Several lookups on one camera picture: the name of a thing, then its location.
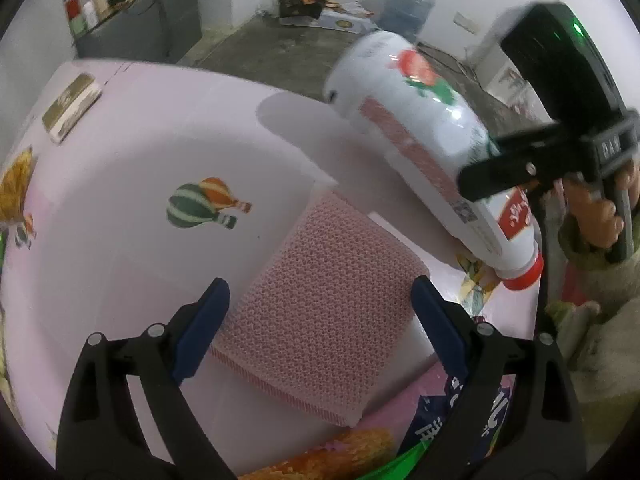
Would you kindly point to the grey cabinet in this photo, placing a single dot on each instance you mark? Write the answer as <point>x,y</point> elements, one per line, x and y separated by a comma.
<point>135,30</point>

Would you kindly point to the person's right forearm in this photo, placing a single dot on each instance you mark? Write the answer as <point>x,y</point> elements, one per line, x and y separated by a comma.
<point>585,260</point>

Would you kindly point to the person's right hand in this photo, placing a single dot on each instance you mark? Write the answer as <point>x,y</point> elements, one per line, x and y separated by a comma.
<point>590,212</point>

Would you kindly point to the dark printed bag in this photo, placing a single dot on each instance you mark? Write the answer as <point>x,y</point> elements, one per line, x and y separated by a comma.
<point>300,0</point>

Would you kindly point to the white bottle with red cap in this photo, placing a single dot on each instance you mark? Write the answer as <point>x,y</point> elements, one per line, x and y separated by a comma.
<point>400,90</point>

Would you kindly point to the white flat cardboard box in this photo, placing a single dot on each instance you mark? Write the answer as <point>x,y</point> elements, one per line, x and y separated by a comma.
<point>345,20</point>

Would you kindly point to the blue water jug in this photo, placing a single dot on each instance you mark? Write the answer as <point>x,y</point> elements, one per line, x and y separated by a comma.
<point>405,5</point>

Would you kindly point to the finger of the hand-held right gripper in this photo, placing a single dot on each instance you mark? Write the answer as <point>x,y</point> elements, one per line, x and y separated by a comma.
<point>505,175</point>

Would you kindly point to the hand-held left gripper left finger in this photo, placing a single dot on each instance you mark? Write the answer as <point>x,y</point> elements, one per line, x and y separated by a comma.
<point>200,330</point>

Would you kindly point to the orange printed packet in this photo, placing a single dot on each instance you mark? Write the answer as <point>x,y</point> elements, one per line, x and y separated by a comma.
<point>340,455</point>

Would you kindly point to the yellow crumpled wrapper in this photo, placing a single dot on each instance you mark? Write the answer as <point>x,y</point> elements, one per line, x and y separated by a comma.
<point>17,185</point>

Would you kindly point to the pink woven cloth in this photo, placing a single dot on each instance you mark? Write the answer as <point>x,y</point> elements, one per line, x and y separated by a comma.
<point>320,310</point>

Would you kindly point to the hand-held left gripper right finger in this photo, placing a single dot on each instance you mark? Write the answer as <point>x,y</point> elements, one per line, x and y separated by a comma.
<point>442,335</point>

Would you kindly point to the green packet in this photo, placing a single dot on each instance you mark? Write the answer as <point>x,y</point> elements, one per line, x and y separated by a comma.
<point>395,470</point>

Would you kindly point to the blue printed packet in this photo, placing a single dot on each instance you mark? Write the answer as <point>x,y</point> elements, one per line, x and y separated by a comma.
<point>430,425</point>

